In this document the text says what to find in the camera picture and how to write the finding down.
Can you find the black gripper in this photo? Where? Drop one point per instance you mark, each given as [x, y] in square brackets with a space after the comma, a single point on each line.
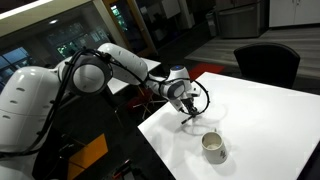
[188, 103]

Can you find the black pen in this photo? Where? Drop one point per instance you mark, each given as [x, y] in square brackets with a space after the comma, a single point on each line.
[187, 119]

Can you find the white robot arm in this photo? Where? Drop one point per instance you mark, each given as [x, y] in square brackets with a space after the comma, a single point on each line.
[33, 94]

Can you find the white ceramic mug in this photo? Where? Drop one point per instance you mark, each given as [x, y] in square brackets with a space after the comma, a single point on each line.
[214, 148]

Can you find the black chair left of table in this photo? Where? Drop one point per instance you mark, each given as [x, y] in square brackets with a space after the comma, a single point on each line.
[269, 63]

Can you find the steel trash bin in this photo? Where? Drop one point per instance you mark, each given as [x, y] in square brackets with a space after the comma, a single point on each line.
[238, 21]

